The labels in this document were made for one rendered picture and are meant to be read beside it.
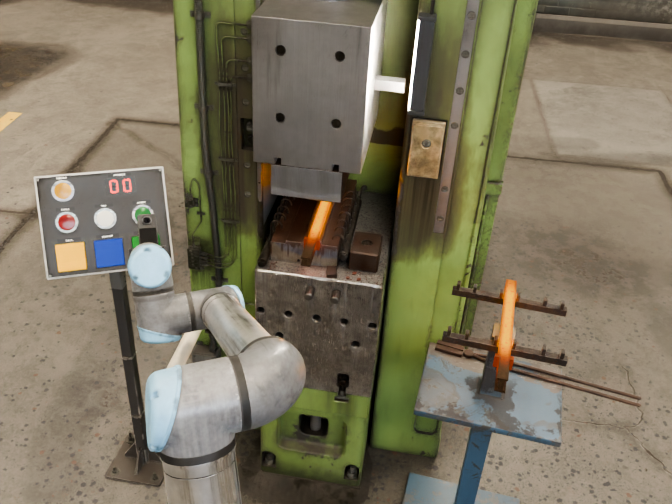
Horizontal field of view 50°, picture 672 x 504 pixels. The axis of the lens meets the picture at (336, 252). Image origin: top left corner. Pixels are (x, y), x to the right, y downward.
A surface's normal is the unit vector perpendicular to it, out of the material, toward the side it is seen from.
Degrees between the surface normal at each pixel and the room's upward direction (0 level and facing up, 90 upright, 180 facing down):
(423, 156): 90
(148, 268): 55
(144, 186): 60
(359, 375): 90
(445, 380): 0
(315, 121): 90
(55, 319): 0
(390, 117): 90
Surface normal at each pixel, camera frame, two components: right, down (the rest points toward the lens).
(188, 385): 0.17, -0.57
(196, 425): 0.33, 0.17
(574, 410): 0.05, -0.83
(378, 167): -0.15, 0.54
